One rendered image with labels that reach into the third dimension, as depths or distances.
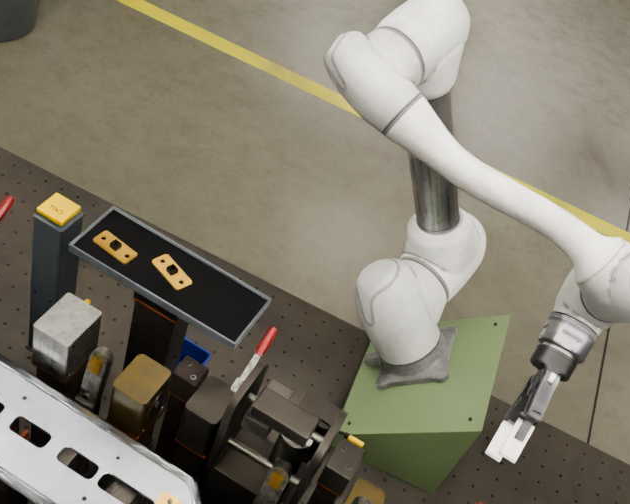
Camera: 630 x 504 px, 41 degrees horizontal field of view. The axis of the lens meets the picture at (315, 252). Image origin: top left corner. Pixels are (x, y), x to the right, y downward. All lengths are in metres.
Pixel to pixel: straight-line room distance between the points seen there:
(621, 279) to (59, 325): 0.96
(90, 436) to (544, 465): 1.16
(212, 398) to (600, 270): 0.71
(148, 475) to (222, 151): 2.33
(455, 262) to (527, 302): 1.69
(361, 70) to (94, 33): 2.83
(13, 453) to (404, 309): 0.86
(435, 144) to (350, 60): 0.21
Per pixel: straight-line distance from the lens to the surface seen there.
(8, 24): 4.05
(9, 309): 2.12
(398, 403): 1.96
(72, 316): 1.59
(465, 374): 1.96
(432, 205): 1.87
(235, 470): 1.62
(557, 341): 1.52
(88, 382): 1.60
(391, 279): 1.86
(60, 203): 1.71
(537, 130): 4.62
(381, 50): 1.54
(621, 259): 1.40
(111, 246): 1.63
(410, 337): 1.91
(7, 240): 2.26
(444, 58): 1.63
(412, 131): 1.51
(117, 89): 3.91
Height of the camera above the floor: 2.37
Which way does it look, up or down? 45 degrees down
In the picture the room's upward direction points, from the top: 22 degrees clockwise
